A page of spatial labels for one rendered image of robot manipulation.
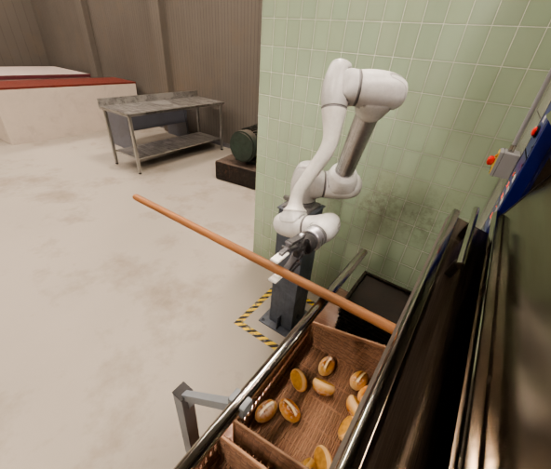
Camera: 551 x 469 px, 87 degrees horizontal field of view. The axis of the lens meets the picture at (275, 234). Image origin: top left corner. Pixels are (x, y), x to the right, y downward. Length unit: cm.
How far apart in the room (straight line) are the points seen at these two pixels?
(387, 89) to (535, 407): 107
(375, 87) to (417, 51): 67
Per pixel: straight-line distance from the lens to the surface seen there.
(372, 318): 87
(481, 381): 49
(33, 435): 226
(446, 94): 187
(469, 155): 190
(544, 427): 41
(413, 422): 48
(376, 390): 45
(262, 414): 129
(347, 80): 125
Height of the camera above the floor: 181
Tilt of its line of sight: 33 degrees down
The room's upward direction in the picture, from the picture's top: 5 degrees clockwise
